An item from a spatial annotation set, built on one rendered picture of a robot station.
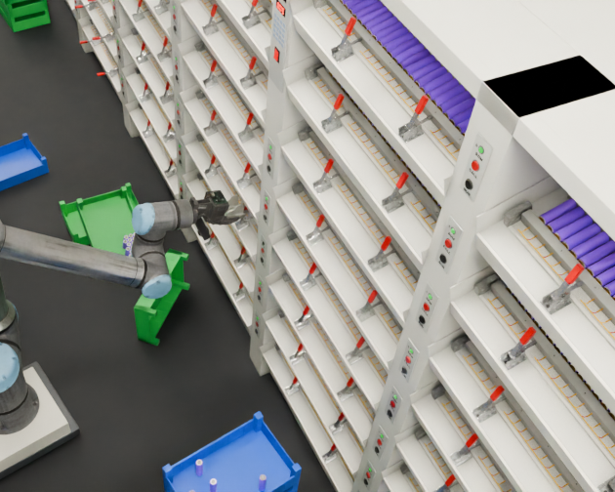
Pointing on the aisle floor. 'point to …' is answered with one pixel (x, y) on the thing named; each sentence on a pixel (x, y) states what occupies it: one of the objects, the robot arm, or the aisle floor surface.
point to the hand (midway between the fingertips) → (243, 211)
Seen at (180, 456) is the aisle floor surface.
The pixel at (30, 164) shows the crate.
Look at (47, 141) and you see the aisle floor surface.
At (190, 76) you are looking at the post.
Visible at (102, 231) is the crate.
